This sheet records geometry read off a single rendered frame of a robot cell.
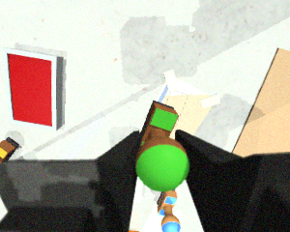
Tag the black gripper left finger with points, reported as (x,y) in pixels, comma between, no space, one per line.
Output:
(106,184)

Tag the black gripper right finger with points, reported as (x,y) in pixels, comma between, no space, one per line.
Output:
(227,189)

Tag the wooden rubber stamp with yellow knob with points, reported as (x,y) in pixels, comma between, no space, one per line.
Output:
(7,147)

